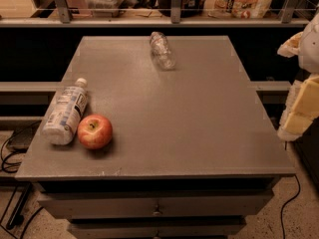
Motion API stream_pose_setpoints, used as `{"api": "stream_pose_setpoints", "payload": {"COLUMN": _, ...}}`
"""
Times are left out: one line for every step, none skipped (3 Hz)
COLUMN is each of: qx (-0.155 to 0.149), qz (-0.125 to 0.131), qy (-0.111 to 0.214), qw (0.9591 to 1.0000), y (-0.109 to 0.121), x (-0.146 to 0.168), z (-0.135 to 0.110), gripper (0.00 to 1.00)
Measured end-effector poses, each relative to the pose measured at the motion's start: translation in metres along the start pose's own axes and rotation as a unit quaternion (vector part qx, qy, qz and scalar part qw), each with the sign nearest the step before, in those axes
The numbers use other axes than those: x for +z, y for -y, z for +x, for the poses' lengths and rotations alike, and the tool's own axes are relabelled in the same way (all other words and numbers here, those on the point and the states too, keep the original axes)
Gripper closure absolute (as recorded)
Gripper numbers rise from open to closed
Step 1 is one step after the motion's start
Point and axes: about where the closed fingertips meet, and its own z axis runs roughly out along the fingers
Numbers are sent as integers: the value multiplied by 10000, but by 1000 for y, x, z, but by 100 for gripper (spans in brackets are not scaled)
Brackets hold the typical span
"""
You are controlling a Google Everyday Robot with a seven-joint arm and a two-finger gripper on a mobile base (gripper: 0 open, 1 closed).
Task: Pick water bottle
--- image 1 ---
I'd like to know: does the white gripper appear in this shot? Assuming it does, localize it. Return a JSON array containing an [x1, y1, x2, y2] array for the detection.
[[277, 32, 319, 141]]

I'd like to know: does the clear water bottle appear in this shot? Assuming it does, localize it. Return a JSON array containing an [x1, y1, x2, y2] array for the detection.
[[150, 32, 175, 70]]

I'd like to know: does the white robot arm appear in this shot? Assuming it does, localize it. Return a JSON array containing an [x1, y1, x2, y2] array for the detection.
[[277, 15, 319, 141]]

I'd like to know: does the white labelled plastic bottle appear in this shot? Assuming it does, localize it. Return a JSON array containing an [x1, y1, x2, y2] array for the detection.
[[43, 78, 88, 145]]

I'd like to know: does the colourful snack bag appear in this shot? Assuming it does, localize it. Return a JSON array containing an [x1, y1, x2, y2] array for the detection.
[[204, 0, 272, 19]]

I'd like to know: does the grey cabinet with drawers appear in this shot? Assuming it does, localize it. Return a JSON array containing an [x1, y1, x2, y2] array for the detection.
[[17, 37, 294, 239]]

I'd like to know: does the clear plastic container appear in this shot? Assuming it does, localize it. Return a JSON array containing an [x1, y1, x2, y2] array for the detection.
[[85, 0, 124, 17]]

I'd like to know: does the red apple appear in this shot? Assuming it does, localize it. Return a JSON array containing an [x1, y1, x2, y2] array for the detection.
[[77, 114, 113, 149]]

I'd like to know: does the black power adapter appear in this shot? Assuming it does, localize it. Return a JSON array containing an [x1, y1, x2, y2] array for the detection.
[[6, 127, 35, 151]]

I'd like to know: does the black cable on right floor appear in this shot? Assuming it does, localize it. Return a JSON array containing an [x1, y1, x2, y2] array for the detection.
[[279, 174, 302, 239]]

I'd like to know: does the grey metal shelf rail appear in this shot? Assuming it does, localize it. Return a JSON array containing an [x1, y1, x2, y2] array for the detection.
[[0, 0, 319, 29]]

